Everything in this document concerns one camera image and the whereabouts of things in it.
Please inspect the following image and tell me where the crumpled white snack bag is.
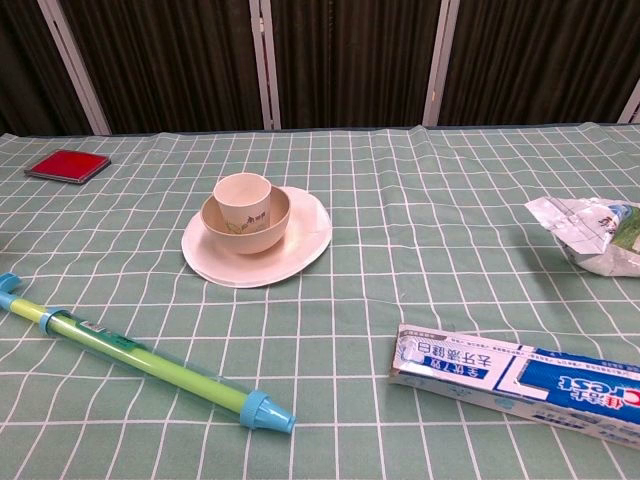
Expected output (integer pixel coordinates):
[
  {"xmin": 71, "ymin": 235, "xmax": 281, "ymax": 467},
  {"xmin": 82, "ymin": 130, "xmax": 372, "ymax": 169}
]
[{"xmin": 523, "ymin": 195, "xmax": 640, "ymax": 279}]

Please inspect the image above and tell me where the beige plastic bowl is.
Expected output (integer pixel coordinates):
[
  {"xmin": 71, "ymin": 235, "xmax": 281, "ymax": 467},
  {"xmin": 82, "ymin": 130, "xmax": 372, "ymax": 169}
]
[{"xmin": 200, "ymin": 185, "xmax": 292, "ymax": 256}]

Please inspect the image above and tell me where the red ink stamp pad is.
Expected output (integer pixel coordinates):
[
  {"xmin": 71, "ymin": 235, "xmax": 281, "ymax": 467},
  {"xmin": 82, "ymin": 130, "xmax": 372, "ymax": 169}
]
[{"xmin": 23, "ymin": 149, "xmax": 111, "ymax": 185}]

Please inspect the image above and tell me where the green blue water squirter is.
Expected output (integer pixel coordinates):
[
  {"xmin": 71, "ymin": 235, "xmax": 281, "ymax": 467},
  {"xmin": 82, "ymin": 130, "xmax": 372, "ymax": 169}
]
[{"xmin": 0, "ymin": 272, "xmax": 297, "ymax": 436}]

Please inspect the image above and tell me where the white partition frame post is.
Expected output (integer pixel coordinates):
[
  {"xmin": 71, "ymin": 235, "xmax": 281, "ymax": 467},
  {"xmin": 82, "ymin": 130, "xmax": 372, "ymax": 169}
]
[
  {"xmin": 248, "ymin": 0, "xmax": 283, "ymax": 131},
  {"xmin": 421, "ymin": 0, "xmax": 461, "ymax": 128},
  {"xmin": 617, "ymin": 79, "xmax": 640, "ymax": 124},
  {"xmin": 37, "ymin": 0, "xmax": 112, "ymax": 136}
]

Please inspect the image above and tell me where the green checkered tablecloth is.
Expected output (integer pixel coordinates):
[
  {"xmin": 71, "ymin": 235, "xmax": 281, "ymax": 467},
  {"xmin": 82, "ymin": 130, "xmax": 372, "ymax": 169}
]
[{"xmin": 0, "ymin": 122, "xmax": 640, "ymax": 480}]

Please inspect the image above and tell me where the white printed paper cup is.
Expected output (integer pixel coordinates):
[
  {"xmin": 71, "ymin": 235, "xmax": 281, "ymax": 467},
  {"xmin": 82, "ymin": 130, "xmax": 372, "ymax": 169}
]
[{"xmin": 213, "ymin": 172, "xmax": 273, "ymax": 236}]

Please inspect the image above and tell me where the blue white toothpaste box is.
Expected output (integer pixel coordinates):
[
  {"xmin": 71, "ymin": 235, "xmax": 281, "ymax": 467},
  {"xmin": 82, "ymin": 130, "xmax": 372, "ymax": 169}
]
[{"xmin": 387, "ymin": 323, "xmax": 640, "ymax": 447}]

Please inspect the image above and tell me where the white paper plate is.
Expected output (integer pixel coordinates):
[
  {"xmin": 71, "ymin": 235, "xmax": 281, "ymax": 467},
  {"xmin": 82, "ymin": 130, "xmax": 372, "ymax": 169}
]
[{"xmin": 180, "ymin": 185, "xmax": 334, "ymax": 289}]

